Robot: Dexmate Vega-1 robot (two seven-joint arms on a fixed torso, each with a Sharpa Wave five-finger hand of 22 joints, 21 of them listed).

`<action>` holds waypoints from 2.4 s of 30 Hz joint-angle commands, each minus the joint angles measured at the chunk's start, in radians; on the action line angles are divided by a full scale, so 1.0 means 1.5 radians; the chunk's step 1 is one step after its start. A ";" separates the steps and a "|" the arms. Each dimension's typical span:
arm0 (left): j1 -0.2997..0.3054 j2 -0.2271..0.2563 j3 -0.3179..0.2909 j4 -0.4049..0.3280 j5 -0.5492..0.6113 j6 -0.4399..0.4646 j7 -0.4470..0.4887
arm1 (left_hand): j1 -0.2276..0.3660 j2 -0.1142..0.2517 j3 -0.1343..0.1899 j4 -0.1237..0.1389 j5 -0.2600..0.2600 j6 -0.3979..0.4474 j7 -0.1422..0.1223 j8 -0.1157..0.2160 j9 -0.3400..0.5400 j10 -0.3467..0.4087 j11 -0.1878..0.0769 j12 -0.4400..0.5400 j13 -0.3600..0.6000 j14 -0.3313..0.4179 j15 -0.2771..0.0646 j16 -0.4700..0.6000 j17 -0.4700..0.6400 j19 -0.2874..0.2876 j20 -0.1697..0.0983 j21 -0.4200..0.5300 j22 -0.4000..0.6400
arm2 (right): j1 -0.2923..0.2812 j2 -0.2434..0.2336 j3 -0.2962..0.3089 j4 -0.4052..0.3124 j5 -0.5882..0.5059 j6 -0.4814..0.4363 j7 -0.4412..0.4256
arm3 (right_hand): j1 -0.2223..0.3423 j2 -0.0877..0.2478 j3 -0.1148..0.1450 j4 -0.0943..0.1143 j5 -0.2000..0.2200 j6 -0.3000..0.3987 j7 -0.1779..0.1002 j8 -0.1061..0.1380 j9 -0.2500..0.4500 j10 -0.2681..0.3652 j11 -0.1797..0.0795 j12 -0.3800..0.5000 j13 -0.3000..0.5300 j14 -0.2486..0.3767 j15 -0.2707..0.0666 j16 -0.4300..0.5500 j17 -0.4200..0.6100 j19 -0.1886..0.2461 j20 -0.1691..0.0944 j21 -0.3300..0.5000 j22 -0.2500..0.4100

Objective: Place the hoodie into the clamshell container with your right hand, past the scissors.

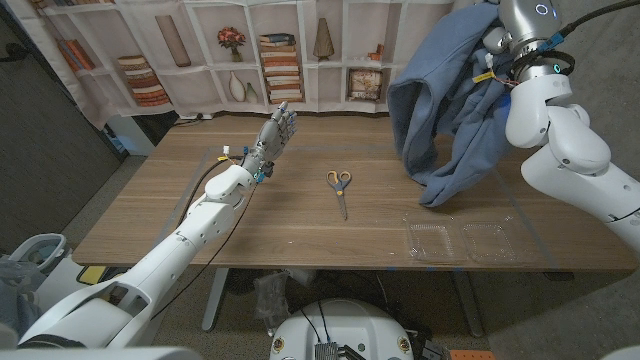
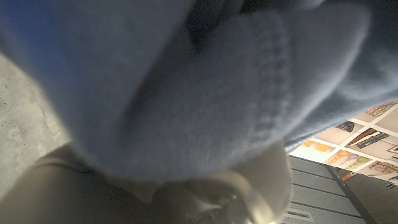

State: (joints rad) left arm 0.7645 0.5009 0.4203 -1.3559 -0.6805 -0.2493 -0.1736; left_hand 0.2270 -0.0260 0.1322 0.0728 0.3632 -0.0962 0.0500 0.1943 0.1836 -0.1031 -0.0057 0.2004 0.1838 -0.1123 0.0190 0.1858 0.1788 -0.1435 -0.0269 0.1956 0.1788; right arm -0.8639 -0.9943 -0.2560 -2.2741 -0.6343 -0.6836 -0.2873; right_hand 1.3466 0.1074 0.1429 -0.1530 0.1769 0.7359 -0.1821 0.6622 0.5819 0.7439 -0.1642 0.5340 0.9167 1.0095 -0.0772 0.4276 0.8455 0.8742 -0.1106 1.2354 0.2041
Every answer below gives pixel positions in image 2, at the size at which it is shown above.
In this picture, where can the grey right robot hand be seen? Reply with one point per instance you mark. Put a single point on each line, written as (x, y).
(46, 193)

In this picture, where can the blue hoodie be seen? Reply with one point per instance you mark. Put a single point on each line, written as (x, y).
(186, 93)

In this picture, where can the printed bookshelf backdrop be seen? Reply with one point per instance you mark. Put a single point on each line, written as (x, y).
(342, 137)

